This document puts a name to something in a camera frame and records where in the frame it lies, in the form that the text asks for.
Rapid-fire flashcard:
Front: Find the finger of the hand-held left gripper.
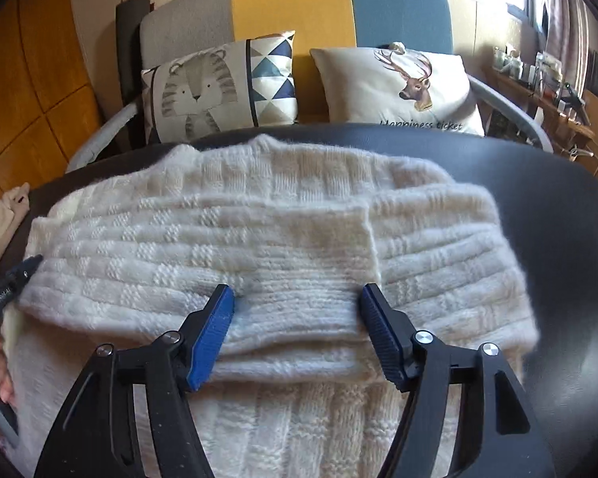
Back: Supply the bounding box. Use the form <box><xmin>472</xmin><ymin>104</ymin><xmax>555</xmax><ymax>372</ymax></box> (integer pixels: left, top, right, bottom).
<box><xmin>2</xmin><ymin>255</ymin><xmax>44</xmax><ymax>286</ymax></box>

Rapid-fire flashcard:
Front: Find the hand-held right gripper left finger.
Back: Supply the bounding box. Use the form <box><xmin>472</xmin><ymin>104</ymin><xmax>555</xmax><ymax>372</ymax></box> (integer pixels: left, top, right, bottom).
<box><xmin>34</xmin><ymin>284</ymin><xmax>236</xmax><ymax>478</ymax></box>

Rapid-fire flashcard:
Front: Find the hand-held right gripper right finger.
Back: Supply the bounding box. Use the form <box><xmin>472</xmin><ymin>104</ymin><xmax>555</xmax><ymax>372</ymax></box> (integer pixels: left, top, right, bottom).
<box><xmin>360</xmin><ymin>283</ymin><xmax>554</xmax><ymax>478</ymax></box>

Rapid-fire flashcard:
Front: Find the white knit sweater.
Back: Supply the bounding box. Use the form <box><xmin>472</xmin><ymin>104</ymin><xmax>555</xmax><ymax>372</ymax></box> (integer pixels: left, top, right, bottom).
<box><xmin>2</xmin><ymin>134</ymin><xmax>539</xmax><ymax>478</ymax></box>

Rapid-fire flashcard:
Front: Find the beige cloth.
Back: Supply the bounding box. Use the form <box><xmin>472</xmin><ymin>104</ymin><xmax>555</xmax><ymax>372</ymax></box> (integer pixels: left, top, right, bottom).
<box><xmin>0</xmin><ymin>183</ymin><xmax>31</xmax><ymax>280</ymax></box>

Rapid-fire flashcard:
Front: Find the tiger print pillow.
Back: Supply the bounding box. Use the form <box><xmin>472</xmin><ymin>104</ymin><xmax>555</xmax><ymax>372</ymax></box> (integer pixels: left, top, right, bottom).
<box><xmin>140</xmin><ymin>30</ymin><xmax>300</xmax><ymax>145</ymax></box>

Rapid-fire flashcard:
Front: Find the deer print pillow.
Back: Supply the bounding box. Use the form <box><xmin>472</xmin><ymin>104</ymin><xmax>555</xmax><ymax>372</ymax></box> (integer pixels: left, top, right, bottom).
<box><xmin>310</xmin><ymin>42</ymin><xmax>485</xmax><ymax>136</ymax></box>

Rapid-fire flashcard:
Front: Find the wooden side table with items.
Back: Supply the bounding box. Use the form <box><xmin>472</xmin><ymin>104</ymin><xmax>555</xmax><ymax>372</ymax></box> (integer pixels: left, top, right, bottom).
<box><xmin>488</xmin><ymin>45</ymin><xmax>598</xmax><ymax>163</ymax></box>

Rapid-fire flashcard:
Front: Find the grey yellow blue sofa chair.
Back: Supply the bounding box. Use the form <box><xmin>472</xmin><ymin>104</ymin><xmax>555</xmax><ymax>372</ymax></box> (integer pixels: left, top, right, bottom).
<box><xmin>67</xmin><ymin>0</ymin><xmax>554</xmax><ymax>175</ymax></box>

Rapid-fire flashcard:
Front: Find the pink curtain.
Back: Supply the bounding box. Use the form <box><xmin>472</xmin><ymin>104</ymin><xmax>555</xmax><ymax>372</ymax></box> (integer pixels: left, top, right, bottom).
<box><xmin>543</xmin><ymin>0</ymin><xmax>593</xmax><ymax>67</ymax></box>

